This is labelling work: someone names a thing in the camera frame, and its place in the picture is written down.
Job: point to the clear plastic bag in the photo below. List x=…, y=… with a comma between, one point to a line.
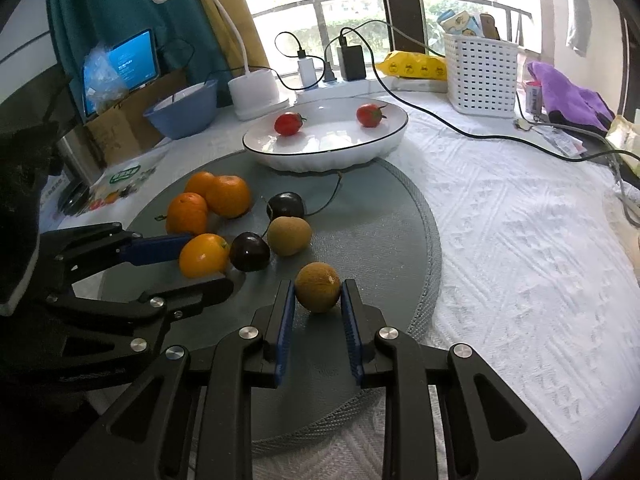
x=102, y=80

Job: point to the white charger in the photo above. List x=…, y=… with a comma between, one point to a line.
x=306, y=71

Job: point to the orange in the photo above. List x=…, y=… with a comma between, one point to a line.
x=228, y=196
x=187, y=213
x=203, y=255
x=199, y=182

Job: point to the dark window post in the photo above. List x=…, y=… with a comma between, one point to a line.
x=395, y=10

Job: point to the white desk lamp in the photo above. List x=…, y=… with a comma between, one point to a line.
x=255, y=90

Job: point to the teal curtain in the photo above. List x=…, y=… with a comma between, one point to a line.
x=100, y=5

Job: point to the yellow curtain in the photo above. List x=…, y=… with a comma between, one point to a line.
x=240, y=25

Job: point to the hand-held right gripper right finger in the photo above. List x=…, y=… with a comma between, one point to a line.
x=350, y=330

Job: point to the balcony railing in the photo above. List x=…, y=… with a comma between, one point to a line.
x=320, y=10

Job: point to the hanging garment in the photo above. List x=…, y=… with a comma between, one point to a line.
x=577, y=5

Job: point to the dark purple cherry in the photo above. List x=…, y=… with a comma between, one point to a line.
x=249, y=251
x=285, y=205

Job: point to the printed packet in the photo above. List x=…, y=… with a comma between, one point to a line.
x=457, y=22

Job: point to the white plastic basket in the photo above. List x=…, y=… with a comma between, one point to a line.
x=480, y=75

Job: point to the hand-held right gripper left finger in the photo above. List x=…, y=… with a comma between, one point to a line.
x=285, y=330

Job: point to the white power strip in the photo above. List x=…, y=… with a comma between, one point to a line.
x=345, y=89

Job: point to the white plate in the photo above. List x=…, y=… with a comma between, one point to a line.
x=330, y=135

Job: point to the black charger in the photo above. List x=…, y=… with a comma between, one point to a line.
x=351, y=62

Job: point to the brown kiwi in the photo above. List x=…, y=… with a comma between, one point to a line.
x=317, y=287
x=289, y=235

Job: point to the white tablecloth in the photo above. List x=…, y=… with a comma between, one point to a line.
x=500, y=235

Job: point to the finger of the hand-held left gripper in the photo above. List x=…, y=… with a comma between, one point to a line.
x=195, y=292
x=155, y=250

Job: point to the tablet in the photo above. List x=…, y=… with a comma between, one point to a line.
x=135, y=57

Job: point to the metal container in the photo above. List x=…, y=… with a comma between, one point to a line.
x=75, y=170

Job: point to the cardboard box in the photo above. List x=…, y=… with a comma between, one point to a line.
x=125, y=125

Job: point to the red tomato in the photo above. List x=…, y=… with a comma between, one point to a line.
x=370, y=115
x=289, y=123

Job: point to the tissue packet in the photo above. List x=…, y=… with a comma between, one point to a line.
x=622, y=137

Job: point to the printed plastic bag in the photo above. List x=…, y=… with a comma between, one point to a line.
x=130, y=175

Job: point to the purple cloth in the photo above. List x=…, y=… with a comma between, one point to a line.
x=565, y=90

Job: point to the small white carton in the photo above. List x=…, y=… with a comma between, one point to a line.
x=532, y=97

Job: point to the yellow packet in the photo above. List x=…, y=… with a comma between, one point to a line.
x=412, y=66

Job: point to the brown packet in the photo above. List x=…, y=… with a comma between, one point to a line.
x=490, y=25

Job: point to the blue bowl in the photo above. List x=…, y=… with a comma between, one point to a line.
x=185, y=117

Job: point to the white label packet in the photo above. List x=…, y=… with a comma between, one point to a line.
x=555, y=137

